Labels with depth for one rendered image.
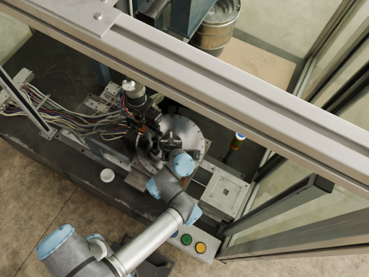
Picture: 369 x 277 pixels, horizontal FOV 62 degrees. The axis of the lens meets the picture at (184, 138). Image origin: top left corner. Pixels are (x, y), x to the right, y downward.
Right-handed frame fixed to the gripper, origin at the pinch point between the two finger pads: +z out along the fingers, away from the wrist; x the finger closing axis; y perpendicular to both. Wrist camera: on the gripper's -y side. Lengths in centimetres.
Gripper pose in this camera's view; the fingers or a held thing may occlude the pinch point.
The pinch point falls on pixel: (173, 149)
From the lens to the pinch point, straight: 141.0
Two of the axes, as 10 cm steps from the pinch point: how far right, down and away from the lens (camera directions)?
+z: -2.1, -1.4, 9.7
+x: -1.8, 9.8, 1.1
